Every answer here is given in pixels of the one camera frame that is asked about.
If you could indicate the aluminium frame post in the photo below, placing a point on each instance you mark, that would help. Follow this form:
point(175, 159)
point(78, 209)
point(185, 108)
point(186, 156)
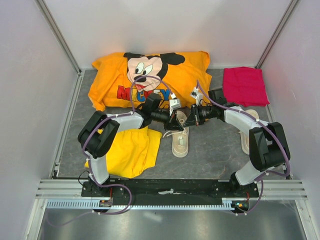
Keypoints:
point(289, 11)
point(58, 34)

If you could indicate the left aluminium frame post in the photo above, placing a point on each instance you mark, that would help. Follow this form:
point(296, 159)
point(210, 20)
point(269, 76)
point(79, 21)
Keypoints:
point(58, 34)

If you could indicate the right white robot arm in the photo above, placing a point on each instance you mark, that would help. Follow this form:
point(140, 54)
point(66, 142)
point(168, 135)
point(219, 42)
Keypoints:
point(268, 147)

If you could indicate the beige lace sneaker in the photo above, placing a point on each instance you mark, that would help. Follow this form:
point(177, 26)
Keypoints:
point(180, 152)

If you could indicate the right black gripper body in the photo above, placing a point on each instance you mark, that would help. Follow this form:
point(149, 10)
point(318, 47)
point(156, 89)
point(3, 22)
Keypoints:
point(203, 113)

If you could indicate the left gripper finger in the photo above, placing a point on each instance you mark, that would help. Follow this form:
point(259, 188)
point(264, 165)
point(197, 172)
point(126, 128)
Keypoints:
point(169, 126)
point(177, 126)

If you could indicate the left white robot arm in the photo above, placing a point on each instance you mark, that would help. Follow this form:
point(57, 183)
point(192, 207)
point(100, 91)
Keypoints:
point(97, 136)

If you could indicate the right aluminium frame post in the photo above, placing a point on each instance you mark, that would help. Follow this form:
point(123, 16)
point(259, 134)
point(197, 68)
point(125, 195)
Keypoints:
point(289, 11)

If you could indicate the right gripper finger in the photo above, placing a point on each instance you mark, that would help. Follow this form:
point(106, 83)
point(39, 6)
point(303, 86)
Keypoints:
point(193, 114)
point(190, 121)

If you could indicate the yellow shorts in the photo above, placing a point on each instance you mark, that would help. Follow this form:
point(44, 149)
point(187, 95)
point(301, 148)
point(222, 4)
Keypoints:
point(131, 152)

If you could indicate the grey slotted cable duct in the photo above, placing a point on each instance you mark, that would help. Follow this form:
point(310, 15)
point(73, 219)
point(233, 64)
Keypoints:
point(115, 204)

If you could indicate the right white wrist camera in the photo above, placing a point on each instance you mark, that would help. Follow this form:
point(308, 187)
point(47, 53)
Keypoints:
point(197, 95)

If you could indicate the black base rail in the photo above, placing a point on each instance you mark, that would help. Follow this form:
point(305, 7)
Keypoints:
point(151, 186)

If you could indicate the grey table mat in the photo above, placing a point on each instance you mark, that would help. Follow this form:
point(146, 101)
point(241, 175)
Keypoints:
point(214, 148)

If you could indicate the white shoelace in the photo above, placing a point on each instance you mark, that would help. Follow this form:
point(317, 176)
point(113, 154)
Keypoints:
point(179, 138)

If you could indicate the pink folded cloth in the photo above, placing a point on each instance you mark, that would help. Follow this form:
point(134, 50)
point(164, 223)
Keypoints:
point(245, 86)

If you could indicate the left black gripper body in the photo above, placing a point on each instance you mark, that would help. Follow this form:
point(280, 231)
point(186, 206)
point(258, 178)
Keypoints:
point(163, 116)

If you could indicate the orange Mickey t-shirt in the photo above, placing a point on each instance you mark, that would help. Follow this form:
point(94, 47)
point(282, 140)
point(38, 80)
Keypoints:
point(126, 79)

